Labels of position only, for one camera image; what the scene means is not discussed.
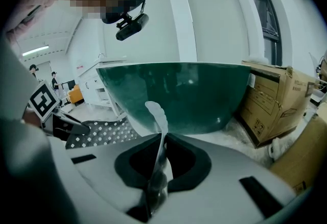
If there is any white plastic fitting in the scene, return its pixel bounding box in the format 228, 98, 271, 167
266, 137, 282, 161

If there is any white and green bathtub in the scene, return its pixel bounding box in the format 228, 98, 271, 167
95, 62, 252, 137

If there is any brown cardboard box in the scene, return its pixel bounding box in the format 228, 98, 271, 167
236, 60, 320, 148

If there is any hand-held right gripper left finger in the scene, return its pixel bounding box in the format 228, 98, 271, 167
65, 133, 167, 221

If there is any ceiling tube light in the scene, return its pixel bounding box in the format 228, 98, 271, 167
22, 44, 50, 58

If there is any tape-wrapped cardboard box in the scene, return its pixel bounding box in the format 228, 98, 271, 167
269, 103, 327, 194

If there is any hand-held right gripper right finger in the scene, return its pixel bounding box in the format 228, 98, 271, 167
150, 133, 298, 224

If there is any person's pink shirt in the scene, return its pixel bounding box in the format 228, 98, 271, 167
5, 0, 56, 43

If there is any person's left forearm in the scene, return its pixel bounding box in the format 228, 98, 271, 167
21, 109, 43, 128

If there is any white metal rack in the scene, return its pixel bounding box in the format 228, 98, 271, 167
307, 50, 327, 105

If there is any grey perforated bath mat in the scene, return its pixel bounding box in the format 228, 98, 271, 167
65, 101, 170, 218

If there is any white vanity cabinet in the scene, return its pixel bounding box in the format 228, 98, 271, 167
76, 55, 129, 118

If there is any dark window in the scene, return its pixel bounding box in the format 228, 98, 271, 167
246, 0, 283, 67

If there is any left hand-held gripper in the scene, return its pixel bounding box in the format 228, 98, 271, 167
27, 79, 90, 140

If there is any black head-worn camera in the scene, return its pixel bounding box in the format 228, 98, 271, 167
115, 1, 150, 41

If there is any wide grey roller blind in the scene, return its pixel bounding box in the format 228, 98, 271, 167
102, 0, 181, 63

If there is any narrow grey roller blind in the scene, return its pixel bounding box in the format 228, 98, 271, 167
176, 0, 250, 63

